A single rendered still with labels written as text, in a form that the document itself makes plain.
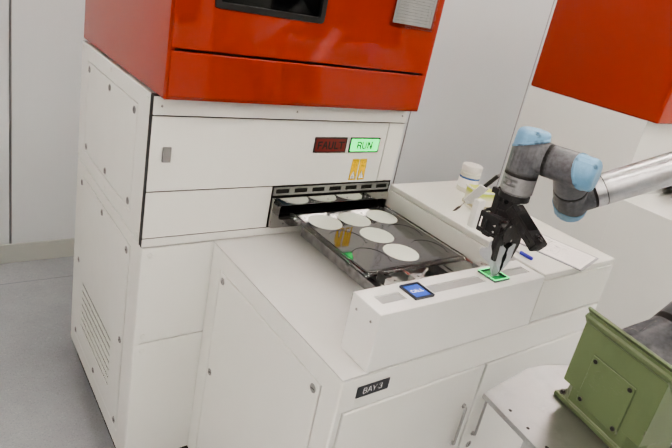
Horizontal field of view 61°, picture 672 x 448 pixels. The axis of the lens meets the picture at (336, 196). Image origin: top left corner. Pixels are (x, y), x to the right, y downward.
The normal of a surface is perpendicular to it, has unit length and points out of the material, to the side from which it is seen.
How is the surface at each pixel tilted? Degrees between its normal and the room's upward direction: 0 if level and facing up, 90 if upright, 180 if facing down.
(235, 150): 90
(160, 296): 90
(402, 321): 90
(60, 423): 0
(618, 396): 90
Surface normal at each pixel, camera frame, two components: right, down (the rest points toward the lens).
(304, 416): -0.80, 0.05
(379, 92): 0.57, 0.39
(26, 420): 0.19, -0.92
